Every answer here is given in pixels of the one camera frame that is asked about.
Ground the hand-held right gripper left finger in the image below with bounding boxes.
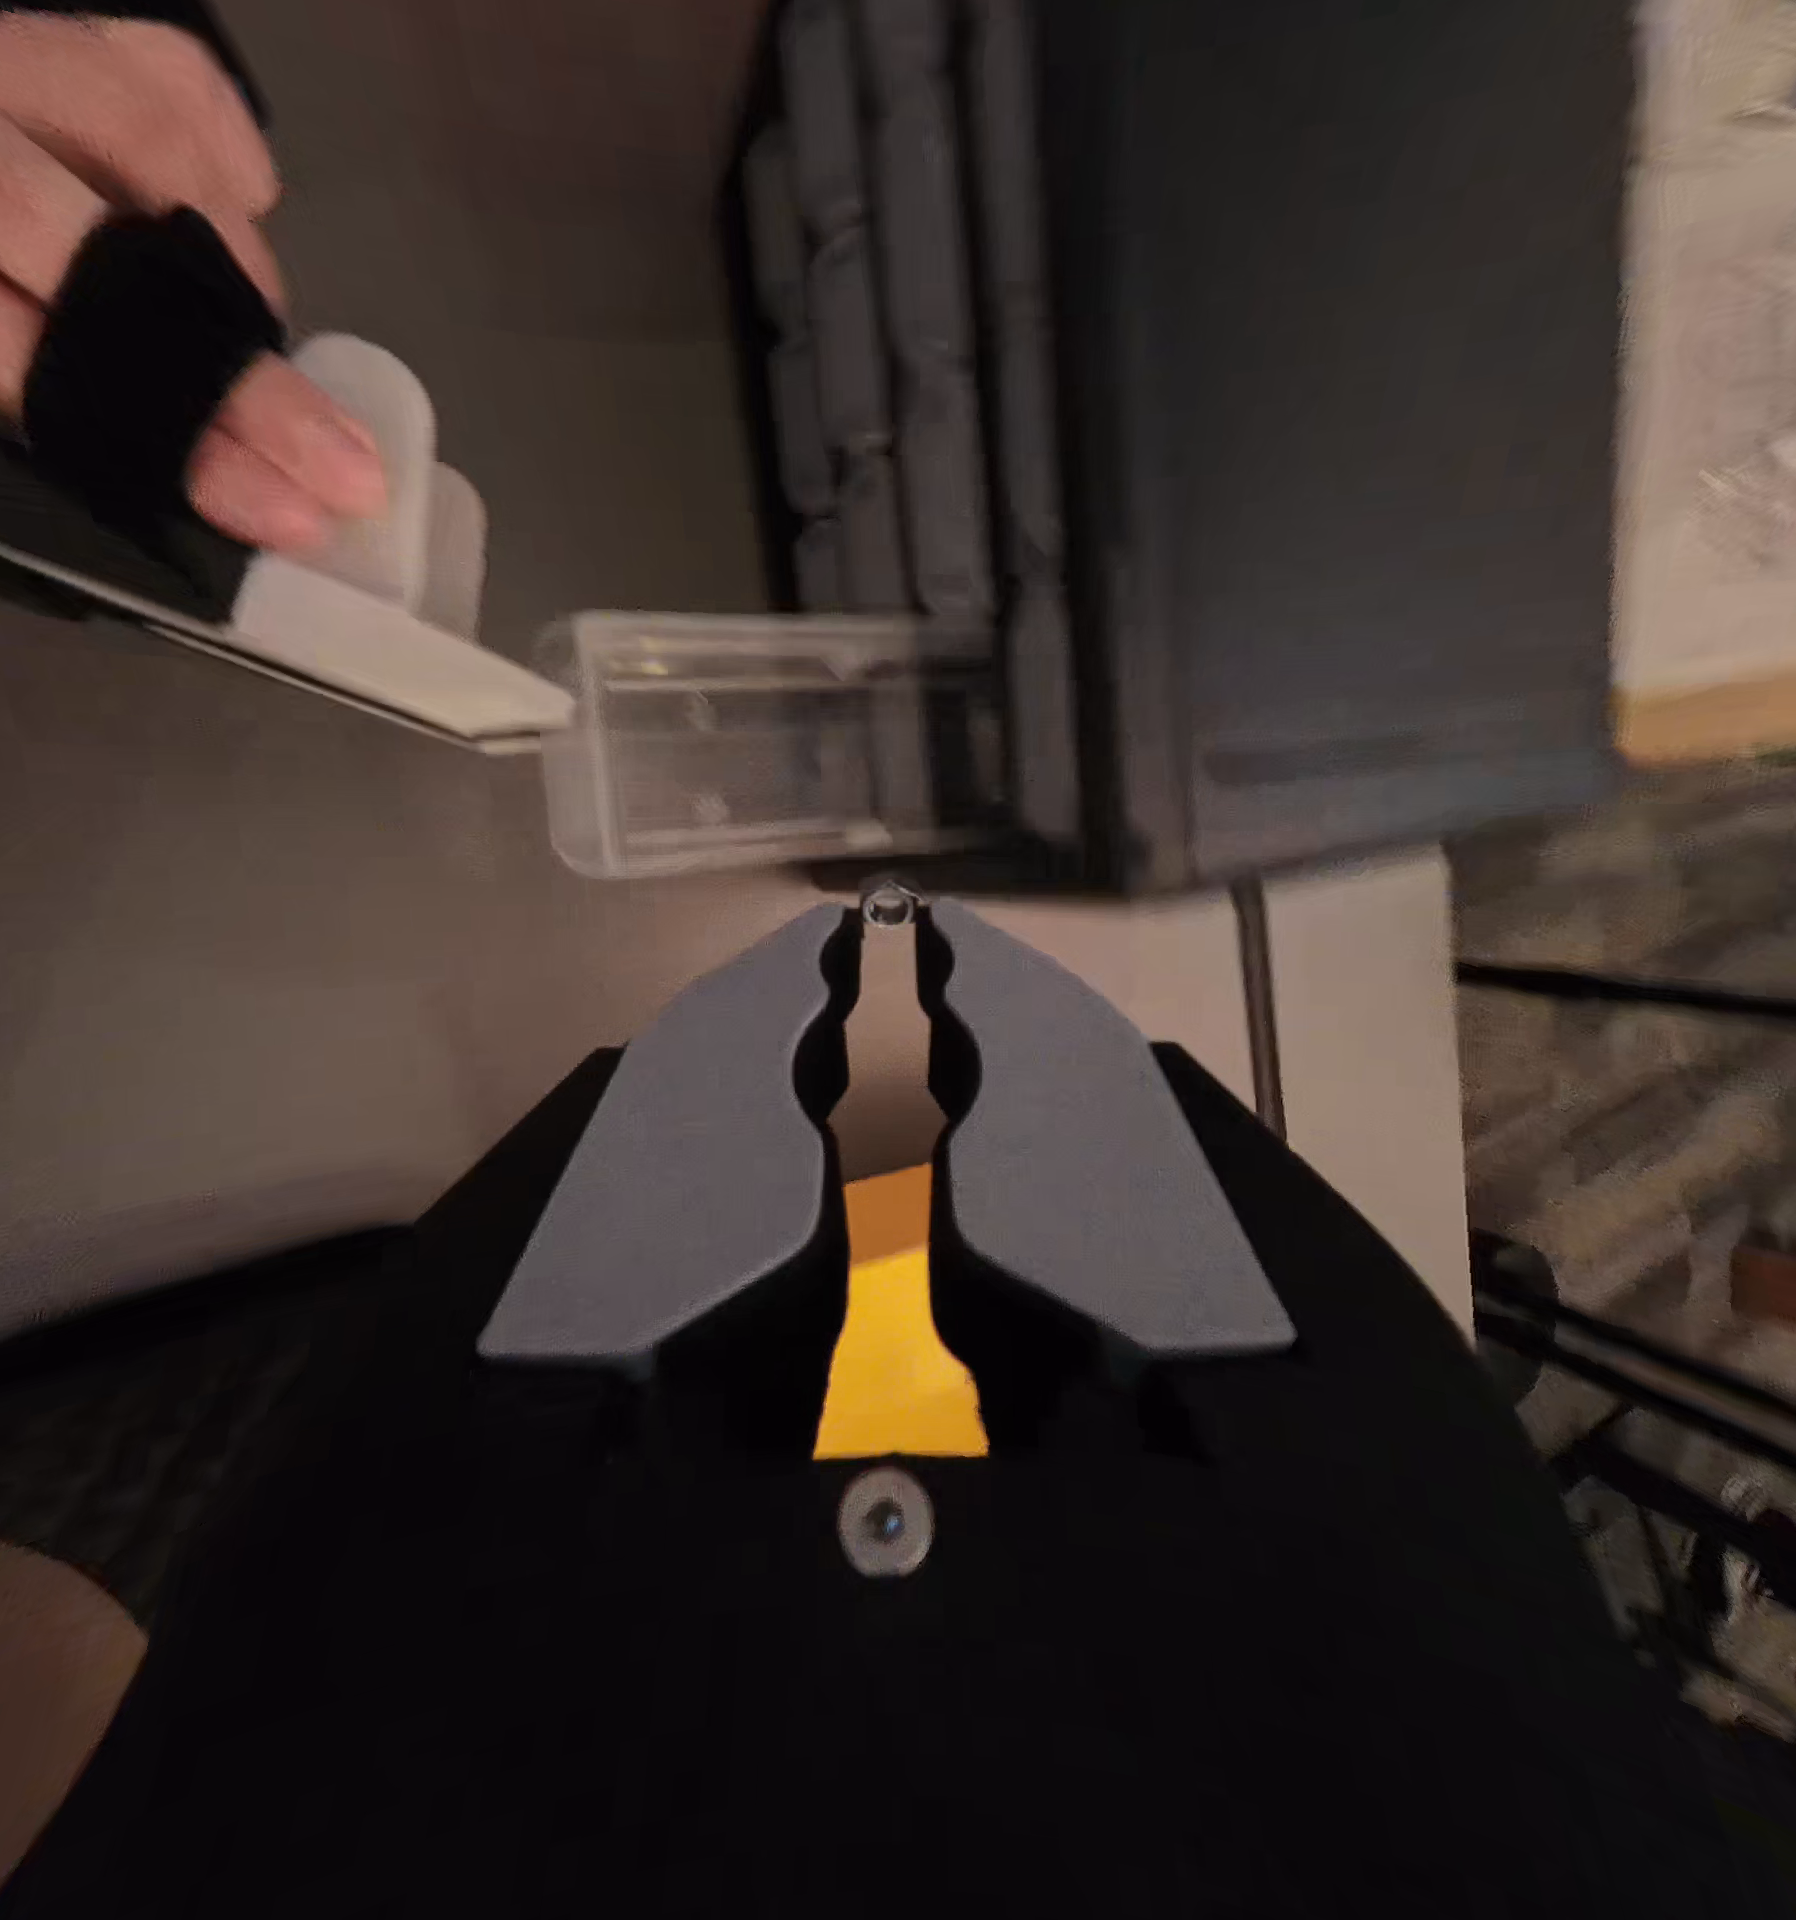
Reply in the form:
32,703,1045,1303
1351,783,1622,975
477,901,853,1374

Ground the person's left hand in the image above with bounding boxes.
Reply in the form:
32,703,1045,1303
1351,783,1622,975
0,0,391,556

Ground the black drawer cabinet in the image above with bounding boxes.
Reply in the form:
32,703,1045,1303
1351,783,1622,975
728,0,1635,896

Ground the clear plastic drawer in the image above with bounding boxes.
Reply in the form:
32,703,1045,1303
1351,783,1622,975
532,611,1013,880

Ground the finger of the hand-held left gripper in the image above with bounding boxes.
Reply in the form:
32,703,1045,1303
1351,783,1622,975
225,551,579,752
414,457,492,646

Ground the printed instruction sheet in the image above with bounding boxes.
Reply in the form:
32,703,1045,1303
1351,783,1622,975
1618,0,1796,697

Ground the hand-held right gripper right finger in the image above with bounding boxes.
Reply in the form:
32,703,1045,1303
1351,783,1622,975
923,896,1299,1366

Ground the yellow plastic bin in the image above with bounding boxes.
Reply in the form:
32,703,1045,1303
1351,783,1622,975
809,1165,996,1460

